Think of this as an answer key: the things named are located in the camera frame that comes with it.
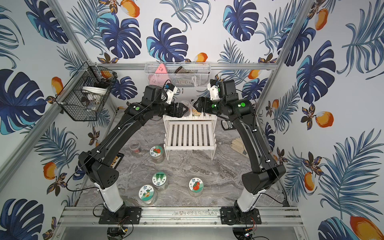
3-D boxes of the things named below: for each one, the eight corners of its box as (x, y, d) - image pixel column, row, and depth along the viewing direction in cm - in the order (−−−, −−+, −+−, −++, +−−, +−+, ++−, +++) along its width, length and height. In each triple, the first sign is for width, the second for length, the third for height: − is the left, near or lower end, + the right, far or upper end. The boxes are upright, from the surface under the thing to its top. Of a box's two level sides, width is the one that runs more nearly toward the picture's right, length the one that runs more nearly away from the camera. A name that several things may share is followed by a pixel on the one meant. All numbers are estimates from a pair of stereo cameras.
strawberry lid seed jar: (188, 197, 82) (188, 192, 76) (188, 183, 87) (188, 177, 80) (203, 197, 82) (204, 192, 76) (202, 183, 87) (203, 177, 80)
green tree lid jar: (154, 191, 84) (150, 186, 77) (156, 177, 89) (153, 171, 82) (167, 191, 84) (164, 186, 77) (168, 177, 89) (166, 171, 82)
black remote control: (222, 130, 113) (222, 127, 111) (221, 122, 118) (221, 119, 116) (234, 130, 113) (235, 127, 111) (232, 122, 118) (233, 119, 116)
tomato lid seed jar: (151, 163, 95) (148, 156, 88) (153, 152, 100) (150, 145, 93) (163, 163, 95) (161, 156, 88) (165, 152, 100) (163, 145, 93)
